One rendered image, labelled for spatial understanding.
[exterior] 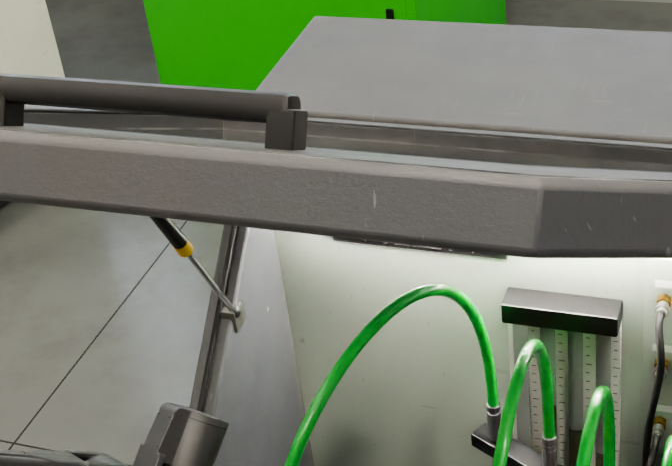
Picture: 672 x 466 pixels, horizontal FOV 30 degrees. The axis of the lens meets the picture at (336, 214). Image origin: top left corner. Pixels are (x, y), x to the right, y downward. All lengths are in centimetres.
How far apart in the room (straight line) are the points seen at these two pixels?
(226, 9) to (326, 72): 265
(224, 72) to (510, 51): 283
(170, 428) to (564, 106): 63
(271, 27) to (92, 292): 107
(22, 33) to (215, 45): 65
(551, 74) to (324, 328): 47
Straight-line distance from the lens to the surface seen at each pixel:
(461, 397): 176
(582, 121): 153
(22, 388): 370
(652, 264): 155
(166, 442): 128
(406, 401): 179
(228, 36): 438
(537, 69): 165
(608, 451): 152
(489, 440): 167
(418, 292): 139
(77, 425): 352
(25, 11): 440
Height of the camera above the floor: 226
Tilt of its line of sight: 33 degrees down
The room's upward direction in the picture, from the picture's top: 8 degrees counter-clockwise
